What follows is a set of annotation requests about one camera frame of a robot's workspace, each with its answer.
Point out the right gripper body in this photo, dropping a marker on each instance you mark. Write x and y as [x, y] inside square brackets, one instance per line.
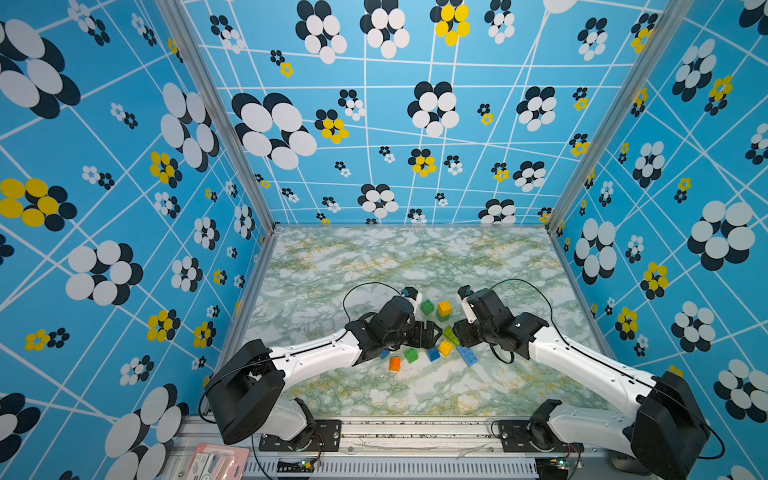
[469, 334]

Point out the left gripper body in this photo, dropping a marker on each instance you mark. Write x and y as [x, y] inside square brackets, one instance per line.
[414, 335]

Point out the light blue long lego brick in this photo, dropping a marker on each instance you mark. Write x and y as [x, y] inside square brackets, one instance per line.
[468, 356]

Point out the yellow square lego brick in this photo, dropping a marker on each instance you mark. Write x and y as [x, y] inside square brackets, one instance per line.
[444, 308]

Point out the lime long lego brick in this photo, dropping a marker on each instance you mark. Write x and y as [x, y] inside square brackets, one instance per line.
[450, 336]

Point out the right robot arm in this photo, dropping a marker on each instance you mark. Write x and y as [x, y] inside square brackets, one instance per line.
[655, 420]

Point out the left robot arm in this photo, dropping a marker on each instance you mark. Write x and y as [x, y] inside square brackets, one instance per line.
[244, 395]

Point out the small green lego brick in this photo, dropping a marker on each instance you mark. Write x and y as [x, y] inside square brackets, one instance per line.
[411, 355]

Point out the yellow lego brick centre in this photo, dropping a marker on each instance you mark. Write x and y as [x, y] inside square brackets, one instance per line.
[445, 348]

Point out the small blue lego brick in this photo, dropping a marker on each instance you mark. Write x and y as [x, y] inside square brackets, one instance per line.
[433, 354]

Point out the green square lego brick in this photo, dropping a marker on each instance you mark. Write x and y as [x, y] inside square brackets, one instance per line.
[427, 307]

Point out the pink packaged item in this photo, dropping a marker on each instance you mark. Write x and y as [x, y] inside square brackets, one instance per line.
[216, 462]

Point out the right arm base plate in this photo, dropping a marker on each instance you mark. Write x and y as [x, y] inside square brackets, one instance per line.
[520, 436]

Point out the aluminium front rail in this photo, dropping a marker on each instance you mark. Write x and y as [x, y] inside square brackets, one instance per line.
[431, 448]

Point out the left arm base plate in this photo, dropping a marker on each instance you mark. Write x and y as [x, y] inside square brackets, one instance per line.
[322, 436]

